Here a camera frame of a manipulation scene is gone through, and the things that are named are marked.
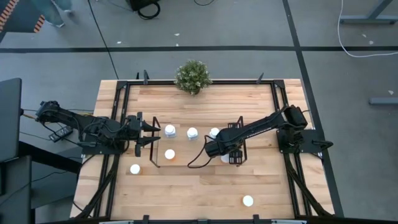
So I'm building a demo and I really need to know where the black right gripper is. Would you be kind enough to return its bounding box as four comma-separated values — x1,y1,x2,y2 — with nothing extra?
203,123,244,166

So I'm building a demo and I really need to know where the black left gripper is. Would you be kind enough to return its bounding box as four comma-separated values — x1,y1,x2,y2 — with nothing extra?
124,111,162,158

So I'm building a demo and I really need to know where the green potted plant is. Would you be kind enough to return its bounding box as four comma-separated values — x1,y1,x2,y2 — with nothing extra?
174,59,213,96

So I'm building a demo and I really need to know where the black power adapter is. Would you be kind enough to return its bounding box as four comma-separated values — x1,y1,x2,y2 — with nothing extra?
49,126,75,143

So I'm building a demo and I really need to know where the black box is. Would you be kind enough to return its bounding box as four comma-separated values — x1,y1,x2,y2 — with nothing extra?
127,0,156,12

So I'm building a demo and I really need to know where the dark grey desk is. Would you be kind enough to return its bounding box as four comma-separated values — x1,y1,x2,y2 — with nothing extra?
0,77,23,163

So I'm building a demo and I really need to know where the dark cabinet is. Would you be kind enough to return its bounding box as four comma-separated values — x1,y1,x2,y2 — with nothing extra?
0,155,32,224

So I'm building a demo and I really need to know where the person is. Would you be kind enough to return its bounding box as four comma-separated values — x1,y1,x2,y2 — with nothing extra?
30,0,75,28

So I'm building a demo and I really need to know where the hazard striped floor mat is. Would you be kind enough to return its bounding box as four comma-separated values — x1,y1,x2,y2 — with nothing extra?
0,0,47,34

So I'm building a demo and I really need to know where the grey metal stand foot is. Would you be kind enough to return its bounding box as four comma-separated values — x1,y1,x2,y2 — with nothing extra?
369,97,398,106
339,0,398,25

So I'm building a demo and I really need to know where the black right arm cable loop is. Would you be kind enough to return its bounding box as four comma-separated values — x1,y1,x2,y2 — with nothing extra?
187,144,216,169

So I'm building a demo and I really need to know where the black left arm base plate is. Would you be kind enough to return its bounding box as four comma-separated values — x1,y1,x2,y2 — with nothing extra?
81,136,126,156

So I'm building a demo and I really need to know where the black aluminium table frame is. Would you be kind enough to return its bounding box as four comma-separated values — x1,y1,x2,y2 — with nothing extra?
73,70,335,224

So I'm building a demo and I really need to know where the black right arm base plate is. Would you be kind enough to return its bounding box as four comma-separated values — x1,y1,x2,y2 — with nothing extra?
276,128,334,155

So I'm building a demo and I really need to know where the thin black floor cable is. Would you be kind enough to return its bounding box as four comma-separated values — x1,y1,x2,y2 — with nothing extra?
88,0,119,79

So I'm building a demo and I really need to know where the black coiled cable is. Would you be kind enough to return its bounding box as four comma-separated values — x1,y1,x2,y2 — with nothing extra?
136,1,162,20

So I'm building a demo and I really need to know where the white floor cable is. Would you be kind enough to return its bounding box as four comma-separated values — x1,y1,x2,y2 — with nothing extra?
337,0,398,58

